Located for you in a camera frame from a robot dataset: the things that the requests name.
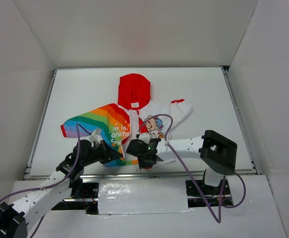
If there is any rainbow hooded kids jacket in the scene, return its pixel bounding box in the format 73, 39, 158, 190
61, 73, 192, 154

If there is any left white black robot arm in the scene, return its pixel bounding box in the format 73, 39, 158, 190
0, 140, 123, 238

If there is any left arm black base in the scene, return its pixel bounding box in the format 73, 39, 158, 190
70, 182, 99, 215

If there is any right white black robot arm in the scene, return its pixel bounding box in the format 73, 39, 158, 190
126, 130, 237, 194

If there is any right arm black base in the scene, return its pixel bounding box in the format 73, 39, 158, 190
186, 180, 230, 198

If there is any white foil covered panel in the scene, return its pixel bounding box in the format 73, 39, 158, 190
98, 178, 189, 215

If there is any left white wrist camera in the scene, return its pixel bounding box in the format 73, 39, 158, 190
89, 128, 103, 147

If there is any aluminium front rail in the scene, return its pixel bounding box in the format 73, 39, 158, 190
23, 169, 257, 180

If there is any aluminium rail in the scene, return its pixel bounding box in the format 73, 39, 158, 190
23, 169, 257, 180
23, 69, 58, 180
220, 65, 263, 175

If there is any aluminium left side rail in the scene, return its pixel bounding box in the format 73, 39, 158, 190
23, 69, 58, 180

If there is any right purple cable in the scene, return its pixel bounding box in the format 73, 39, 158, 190
137, 114, 246, 224

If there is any aluminium right side rail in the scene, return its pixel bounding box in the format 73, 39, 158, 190
220, 65, 263, 175

